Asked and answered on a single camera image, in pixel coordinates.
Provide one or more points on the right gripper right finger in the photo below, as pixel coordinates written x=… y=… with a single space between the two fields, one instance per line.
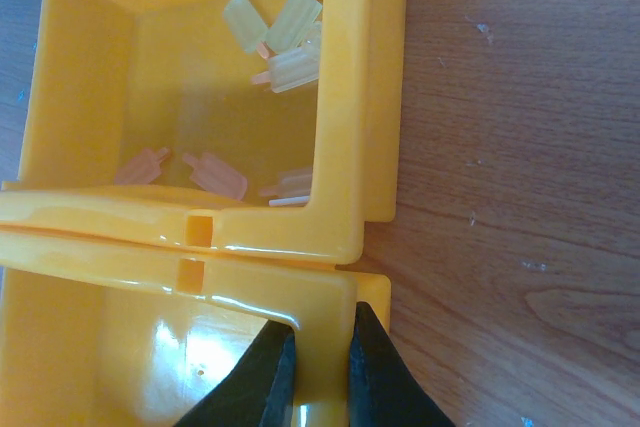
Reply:
x=381 y=389

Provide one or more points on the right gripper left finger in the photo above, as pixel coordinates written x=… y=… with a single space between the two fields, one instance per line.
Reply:
x=259 y=391

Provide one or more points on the orange three-compartment bin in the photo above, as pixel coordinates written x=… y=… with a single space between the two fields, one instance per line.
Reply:
x=124 y=305

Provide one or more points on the popsicle candies pile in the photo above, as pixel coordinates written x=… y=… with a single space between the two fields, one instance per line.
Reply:
x=292 y=49

